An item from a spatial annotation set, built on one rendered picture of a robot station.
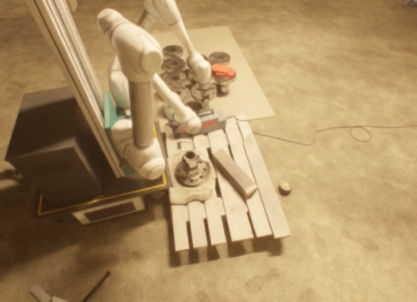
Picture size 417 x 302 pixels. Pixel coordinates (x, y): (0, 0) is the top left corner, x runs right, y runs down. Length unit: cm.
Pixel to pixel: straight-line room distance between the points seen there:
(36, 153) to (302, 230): 182
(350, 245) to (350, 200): 38
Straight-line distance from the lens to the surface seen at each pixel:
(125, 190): 188
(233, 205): 194
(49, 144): 160
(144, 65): 95
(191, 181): 200
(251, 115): 274
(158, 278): 194
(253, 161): 214
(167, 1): 166
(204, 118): 224
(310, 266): 206
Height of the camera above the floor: 187
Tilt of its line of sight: 51 degrees down
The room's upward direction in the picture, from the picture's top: straight up
